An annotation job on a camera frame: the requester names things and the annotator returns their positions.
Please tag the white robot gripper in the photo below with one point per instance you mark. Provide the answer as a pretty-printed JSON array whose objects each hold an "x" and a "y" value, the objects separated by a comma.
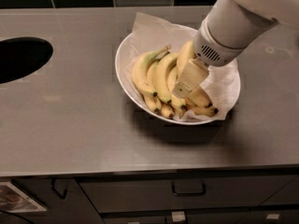
[{"x": 212, "y": 48}]

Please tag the large yellow top banana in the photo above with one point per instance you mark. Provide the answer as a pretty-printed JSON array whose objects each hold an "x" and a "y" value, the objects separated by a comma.
[{"x": 198, "y": 96}]

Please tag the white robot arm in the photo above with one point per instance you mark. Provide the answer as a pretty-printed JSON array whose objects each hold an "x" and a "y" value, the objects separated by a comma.
[{"x": 254, "y": 17}]

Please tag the yellow banana under top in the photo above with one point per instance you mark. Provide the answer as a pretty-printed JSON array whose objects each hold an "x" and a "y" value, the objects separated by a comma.
[{"x": 177, "y": 103}]

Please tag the yellow middle banana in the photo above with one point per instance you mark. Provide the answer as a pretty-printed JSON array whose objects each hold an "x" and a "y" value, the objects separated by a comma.
[{"x": 161, "y": 73}]

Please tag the yellow bottom right banana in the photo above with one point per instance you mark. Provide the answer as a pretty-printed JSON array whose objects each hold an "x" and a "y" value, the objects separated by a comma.
[{"x": 209, "y": 111}]

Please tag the white ceramic bowl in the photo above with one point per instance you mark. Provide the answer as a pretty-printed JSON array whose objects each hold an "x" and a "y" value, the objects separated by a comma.
[{"x": 124, "y": 75}]

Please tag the small yellow lower banana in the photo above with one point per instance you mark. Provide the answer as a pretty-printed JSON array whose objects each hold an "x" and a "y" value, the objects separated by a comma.
[{"x": 167, "y": 111}]

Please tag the greenish yellow left banana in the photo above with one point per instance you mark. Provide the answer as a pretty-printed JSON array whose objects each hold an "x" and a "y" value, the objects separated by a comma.
[{"x": 140, "y": 69}]

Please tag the white paper liner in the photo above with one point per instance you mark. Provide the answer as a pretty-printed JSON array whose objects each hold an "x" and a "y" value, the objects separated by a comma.
[{"x": 149, "y": 31}]

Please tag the white label sticker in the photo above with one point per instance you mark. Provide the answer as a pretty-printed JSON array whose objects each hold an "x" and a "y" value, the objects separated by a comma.
[
  {"x": 178, "y": 217},
  {"x": 272, "y": 216}
]

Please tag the grey drawer front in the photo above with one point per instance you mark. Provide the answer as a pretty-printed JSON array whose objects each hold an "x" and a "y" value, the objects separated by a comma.
[{"x": 140, "y": 193}]

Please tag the white label sticker right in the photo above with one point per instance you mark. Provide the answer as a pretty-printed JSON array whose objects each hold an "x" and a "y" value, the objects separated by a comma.
[{"x": 272, "y": 216}]

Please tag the round black sink opening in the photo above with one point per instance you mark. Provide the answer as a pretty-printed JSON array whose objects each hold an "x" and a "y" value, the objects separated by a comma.
[{"x": 22, "y": 56}]

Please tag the grey cabinet door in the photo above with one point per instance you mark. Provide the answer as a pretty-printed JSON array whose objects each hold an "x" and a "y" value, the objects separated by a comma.
[{"x": 74, "y": 209}]

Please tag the picture board at left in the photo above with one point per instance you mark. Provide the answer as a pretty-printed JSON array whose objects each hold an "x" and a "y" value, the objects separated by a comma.
[{"x": 15, "y": 200}]

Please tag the black drawer handle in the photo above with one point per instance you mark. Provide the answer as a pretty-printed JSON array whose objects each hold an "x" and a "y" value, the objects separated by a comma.
[{"x": 185, "y": 188}]

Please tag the black cabinet door handle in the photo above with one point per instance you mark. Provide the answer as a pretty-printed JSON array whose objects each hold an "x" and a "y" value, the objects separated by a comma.
[{"x": 59, "y": 188}]

